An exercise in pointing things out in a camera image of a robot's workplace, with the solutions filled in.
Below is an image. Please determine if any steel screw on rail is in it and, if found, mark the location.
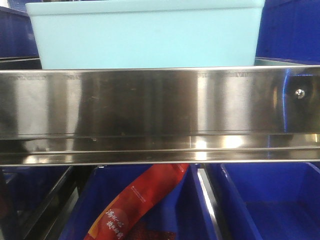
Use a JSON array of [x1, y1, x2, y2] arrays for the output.
[[294, 88, 306, 99]]

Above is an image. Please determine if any red snack bag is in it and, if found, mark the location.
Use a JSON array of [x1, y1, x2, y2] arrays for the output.
[[84, 163, 190, 240]]

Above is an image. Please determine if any blue bin upper left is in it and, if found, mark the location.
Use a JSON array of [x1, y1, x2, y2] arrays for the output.
[[0, 6, 39, 58]]

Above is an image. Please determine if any stainless steel shelf rail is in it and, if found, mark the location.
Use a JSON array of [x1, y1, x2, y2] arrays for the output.
[[0, 65, 320, 166]]

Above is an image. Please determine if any light blue plastic bin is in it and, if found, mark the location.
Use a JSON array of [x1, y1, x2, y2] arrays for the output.
[[26, 0, 265, 70]]

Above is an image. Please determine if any blue bin upper right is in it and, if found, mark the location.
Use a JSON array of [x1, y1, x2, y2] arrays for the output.
[[256, 0, 320, 63]]

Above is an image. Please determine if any blue bin lower left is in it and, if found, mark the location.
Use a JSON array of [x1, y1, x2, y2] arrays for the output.
[[2, 166, 68, 211]]

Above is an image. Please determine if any blue bin lower right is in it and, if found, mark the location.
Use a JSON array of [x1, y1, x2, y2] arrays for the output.
[[207, 162, 320, 240]]

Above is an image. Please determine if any blue bin with snack bag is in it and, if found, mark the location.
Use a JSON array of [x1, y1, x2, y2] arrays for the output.
[[59, 164, 217, 240]]

